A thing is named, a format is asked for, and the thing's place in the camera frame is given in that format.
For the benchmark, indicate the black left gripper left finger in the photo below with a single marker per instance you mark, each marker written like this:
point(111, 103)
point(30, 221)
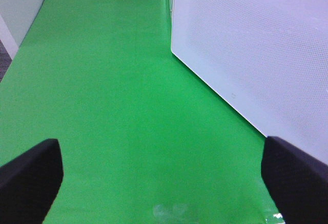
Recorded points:
point(30, 183)

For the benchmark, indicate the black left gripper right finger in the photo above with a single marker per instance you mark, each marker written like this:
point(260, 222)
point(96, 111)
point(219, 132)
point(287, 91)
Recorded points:
point(296, 182)

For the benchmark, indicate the white microwave door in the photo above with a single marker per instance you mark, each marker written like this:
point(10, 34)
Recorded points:
point(266, 58)

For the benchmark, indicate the white wall panel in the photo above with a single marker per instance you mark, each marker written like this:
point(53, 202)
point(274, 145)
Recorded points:
point(17, 17)

